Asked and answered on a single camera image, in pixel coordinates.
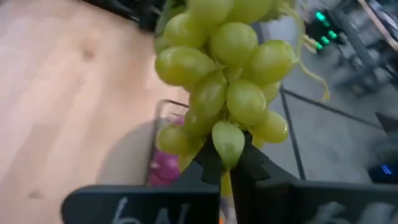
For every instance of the black device green lights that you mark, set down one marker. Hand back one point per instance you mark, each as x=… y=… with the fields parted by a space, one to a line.
x=320 y=29

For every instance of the black aluminium table frame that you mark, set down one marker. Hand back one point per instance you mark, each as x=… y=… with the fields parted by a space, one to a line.
x=130 y=9

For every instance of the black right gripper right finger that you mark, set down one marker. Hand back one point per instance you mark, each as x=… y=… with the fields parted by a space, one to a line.
x=295 y=202

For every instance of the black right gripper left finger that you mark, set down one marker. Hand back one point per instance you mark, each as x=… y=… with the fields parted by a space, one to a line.
x=140 y=205

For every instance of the purple onion braid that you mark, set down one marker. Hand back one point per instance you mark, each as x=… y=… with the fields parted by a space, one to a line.
x=164 y=168

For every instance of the black device blue light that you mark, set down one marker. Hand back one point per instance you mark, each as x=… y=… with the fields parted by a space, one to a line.
x=384 y=161

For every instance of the green grape bunch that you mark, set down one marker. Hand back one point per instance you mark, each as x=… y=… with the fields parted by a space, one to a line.
x=233 y=46

